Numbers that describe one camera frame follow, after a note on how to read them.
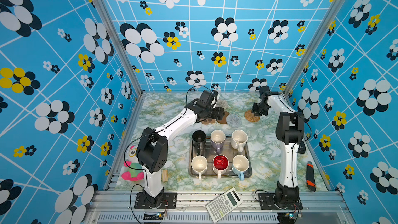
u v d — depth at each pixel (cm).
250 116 105
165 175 81
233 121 102
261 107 90
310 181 79
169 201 74
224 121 102
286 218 69
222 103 112
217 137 92
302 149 89
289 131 63
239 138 93
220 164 84
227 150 100
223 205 72
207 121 102
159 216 70
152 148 50
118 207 74
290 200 67
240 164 84
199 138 91
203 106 67
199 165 83
